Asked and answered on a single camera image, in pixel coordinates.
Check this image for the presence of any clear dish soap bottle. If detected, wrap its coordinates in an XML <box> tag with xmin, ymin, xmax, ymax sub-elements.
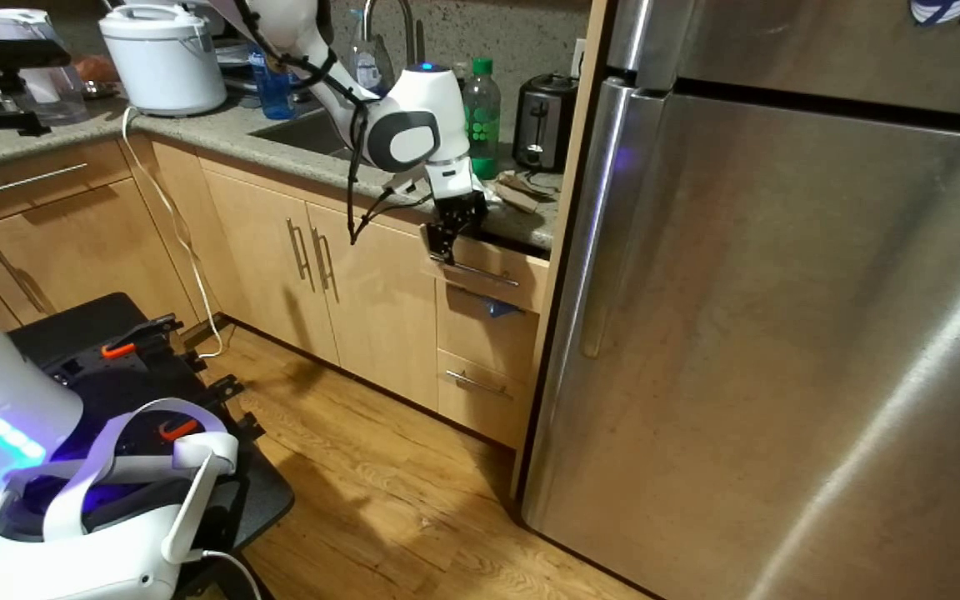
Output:
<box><xmin>345</xmin><ymin>31</ymin><xmax>396</xmax><ymax>95</ymax></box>

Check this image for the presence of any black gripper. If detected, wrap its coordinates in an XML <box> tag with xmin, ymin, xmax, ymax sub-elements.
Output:
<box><xmin>423</xmin><ymin>187</ymin><xmax>497</xmax><ymax>268</ymax></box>

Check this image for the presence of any light wood drawer front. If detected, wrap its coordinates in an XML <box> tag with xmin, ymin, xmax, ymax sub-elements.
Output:
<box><xmin>433</xmin><ymin>346</ymin><xmax>531</xmax><ymax>454</ymax></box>
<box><xmin>430</xmin><ymin>291</ymin><xmax>547</xmax><ymax>388</ymax></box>

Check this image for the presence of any white flat device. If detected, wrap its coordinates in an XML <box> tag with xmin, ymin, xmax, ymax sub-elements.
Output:
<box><xmin>0</xmin><ymin>7</ymin><xmax>59</xmax><ymax>46</ymax></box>

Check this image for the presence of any black clamp orange handle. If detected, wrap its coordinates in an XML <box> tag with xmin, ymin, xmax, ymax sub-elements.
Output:
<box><xmin>149</xmin><ymin>368</ymin><xmax>267</xmax><ymax>461</ymax></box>
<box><xmin>51</xmin><ymin>312</ymin><xmax>190</xmax><ymax>386</ymax></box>

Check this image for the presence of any clear plastic container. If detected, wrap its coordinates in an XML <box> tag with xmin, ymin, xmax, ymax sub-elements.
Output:
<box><xmin>17</xmin><ymin>62</ymin><xmax>92</xmax><ymax>125</ymax></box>

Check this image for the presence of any brown wooden utensil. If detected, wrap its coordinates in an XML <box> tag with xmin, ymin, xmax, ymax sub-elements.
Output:
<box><xmin>497</xmin><ymin>168</ymin><xmax>560</xmax><ymax>221</ymax></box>

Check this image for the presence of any large wood cabinet door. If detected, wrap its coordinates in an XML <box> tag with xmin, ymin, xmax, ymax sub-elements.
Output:
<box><xmin>0</xmin><ymin>196</ymin><xmax>200</xmax><ymax>329</ymax></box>

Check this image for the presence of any white headset cable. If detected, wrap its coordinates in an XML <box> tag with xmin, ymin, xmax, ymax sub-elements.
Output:
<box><xmin>183</xmin><ymin>547</ymin><xmax>267</xmax><ymax>600</ymax></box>

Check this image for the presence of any white blue fridge magnet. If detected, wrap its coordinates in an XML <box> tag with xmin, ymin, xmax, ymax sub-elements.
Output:
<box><xmin>907</xmin><ymin>0</ymin><xmax>960</xmax><ymax>27</ymax></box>

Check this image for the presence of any white rice cooker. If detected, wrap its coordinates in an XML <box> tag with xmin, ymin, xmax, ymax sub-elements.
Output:
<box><xmin>97</xmin><ymin>0</ymin><xmax>229</xmax><ymax>118</ymax></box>

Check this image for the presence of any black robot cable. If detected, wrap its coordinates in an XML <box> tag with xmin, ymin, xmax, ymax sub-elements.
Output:
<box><xmin>344</xmin><ymin>103</ymin><xmax>439</xmax><ymax>245</ymax></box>

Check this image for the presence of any steel kitchen sink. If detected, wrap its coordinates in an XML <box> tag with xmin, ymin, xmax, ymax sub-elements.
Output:
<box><xmin>249</xmin><ymin>108</ymin><xmax>366</xmax><ymax>163</ymax></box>

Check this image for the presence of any stainless steel refrigerator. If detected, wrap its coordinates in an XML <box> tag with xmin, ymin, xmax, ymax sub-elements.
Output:
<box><xmin>516</xmin><ymin>0</ymin><xmax>960</xmax><ymax>600</ymax></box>

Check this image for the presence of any metal sink faucet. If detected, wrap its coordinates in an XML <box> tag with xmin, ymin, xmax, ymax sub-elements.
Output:
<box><xmin>355</xmin><ymin>0</ymin><xmax>442</xmax><ymax>73</ymax></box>

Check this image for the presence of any blue plastic cup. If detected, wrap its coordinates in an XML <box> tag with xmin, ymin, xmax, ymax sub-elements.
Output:
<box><xmin>249</xmin><ymin>54</ymin><xmax>296</xmax><ymax>123</ymax></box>

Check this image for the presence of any small orange object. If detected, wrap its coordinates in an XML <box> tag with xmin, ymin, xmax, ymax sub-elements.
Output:
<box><xmin>74</xmin><ymin>54</ymin><xmax>124</xmax><ymax>101</ymax></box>

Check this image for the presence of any light wood cabinet door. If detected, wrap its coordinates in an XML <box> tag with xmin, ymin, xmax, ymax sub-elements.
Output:
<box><xmin>195</xmin><ymin>157</ymin><xmax>341</xmax><ymax>362</ymax></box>
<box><xmin>302</xmin><ymin>196</ymin><xmax>442</xmax><ymax>412</ymax></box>

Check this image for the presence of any shallow wood utensil drawer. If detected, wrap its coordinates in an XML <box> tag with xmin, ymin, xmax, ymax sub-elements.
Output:
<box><xmin>430</xmin><ymin>231</ymin><xmax>552</xmax><ymax>317</ymax></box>

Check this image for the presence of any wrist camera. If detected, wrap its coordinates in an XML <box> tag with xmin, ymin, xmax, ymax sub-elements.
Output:
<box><xmin>387</xmin><ymin>177</ymin><xmax>439</xmax><ymax>209</ymax></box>

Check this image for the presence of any black coffee maker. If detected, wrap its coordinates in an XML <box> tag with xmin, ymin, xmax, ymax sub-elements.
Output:
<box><xmin>195</xmin><ymin>0</ymin><xmax>257</xmax><ymax>78</ymax></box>

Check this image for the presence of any wood cabinet side panel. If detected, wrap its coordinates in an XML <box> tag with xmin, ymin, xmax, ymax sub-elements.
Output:
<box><xmin>511</xmin><ymin>0</ymin><xmax>617</xmax><ymax>504</ymax></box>

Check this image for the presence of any white VR headset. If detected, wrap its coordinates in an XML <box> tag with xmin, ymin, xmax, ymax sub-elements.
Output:
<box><xmin>0</xmin><ymin>394</ymin><xmax>242</xmax><ymax>600</ymax></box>

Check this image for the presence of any white appliance power cable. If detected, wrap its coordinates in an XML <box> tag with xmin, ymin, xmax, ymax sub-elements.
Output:
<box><xmin>117</xmin><ymin>103</ymin><xmax>232</xmax><ymax>362</ymax></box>

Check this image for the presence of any green plastic bottle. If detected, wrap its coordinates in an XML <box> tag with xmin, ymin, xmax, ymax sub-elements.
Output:
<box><xmin>464</xmin><ymin>57</ymin><xmax>504</xmax><ymax>179</ymax></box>

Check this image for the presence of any wide wood drawer front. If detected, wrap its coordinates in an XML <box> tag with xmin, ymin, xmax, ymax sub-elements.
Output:
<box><xmin>0</xmin><ymin>133</ymin><xmax>141</xmax><ymax>232</ymax></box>

